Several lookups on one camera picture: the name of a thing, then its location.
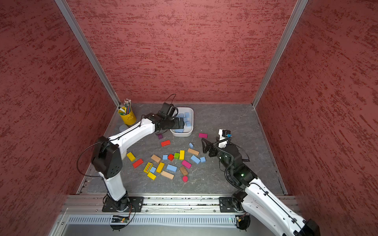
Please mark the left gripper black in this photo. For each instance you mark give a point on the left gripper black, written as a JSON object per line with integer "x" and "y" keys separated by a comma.
{"x": 176, "y": 125}

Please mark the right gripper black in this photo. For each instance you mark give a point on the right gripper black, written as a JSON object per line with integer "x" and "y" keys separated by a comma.
{"x": 205, "y": 149}

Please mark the white plastic tub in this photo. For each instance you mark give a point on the white plastic tub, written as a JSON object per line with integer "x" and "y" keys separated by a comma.
{"x": 187, "y": 130}

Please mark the yellow block under arm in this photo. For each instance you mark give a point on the yellow block under arm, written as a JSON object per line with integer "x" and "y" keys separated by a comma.
{"x": 131, "y": 157}

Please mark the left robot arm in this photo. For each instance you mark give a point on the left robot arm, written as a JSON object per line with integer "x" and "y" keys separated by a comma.
{"x": 108, "y": 152}

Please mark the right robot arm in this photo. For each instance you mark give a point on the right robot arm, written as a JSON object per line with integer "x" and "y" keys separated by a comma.
{"x": 253, "y": 197}

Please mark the magenta block top right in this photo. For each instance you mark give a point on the magenta block top right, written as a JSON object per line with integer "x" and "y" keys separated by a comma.
{"x": 203, "y": 135}

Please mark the magenta block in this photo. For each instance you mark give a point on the magenta block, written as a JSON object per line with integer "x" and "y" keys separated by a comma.
{"x": 186, "y": 164}
{"x": 203, "y": 135}

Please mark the tan block right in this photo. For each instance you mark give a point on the tan block right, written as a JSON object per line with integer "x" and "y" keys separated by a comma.
{"x": 193, "y": 152}

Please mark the yellow upright block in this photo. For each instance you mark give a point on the yellow upright block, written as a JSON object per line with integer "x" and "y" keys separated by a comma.
{"x": 182, "y": 155}

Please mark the red long block upper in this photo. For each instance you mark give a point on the red long block upper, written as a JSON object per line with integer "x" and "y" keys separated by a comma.
{"x": 165, "y": 143}

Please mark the magenta block centre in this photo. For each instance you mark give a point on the magenta block centre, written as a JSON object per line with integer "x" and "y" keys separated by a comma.
{"x": 186, "y": 164}

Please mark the dark wood block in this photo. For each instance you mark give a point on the dark wood block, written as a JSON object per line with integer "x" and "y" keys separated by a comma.
{"x": 183, "y": 170}

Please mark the tan block left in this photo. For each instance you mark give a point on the tan block left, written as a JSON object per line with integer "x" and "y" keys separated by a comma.
{"x": 156, "y": 159}

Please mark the tan long block bottom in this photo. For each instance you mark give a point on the tan long block bottom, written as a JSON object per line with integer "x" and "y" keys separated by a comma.
{"x": 167, "y": 175}

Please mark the yellow pencil bucket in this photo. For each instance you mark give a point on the yellow pencil bucket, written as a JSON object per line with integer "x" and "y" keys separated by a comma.
{"x": 128, "y": 118}

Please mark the yellow long block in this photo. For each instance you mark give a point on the yellow long block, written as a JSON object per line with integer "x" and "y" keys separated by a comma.
{"x": 160, "y": 167}

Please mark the striped yellow block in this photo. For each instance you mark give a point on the striped yellow block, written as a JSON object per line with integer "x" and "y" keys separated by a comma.
{"x": 148, "y": 167}

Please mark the grey glasses case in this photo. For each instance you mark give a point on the grey glasses case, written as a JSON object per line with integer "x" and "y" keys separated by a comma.
{"x": 123, "y": 127}

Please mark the red block left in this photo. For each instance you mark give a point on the red block left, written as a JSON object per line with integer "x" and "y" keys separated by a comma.
{"x": 137, "y": 163}

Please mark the pencils in bucket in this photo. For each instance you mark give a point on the pencils in bucket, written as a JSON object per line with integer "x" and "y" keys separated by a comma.
{"x": 127, "y": 105}

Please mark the yellow block bottom left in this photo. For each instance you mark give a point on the yellow block bottom left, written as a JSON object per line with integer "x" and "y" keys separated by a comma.
{"x": 152, "y": 176}

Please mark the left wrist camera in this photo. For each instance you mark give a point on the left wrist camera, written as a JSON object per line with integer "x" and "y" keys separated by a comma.
{"x": 168, "y": 111}

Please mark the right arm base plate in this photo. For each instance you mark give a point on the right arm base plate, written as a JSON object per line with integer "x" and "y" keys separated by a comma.
{"x": 230, "y": 204}

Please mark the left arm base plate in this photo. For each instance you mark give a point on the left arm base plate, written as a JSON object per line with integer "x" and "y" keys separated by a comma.
{"x": 125, "y": 204}

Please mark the aluminium front rail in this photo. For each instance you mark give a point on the aluminium front rail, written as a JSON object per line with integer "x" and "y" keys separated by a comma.
{"x": 151, "y": 203}

